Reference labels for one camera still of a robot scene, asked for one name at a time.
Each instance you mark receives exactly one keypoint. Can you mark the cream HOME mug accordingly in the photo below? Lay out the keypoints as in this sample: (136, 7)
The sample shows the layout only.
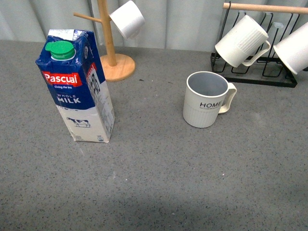
(207, 95)

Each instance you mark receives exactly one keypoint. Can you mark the blue white milk carton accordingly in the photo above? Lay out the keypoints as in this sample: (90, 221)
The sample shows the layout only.
(71, 67)

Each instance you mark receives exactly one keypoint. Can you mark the small white cup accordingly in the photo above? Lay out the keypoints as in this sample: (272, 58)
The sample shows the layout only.
(128, 19)

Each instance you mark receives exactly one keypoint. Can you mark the wooden mug tree stand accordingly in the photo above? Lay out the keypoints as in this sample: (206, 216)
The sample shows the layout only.
(116, 66)

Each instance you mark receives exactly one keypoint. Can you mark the white ribbed hanging mug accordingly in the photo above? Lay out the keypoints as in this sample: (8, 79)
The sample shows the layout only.
(244, 43)

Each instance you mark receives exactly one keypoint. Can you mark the black wire mug rack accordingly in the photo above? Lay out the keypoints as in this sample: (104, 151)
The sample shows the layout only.
(279, 22)

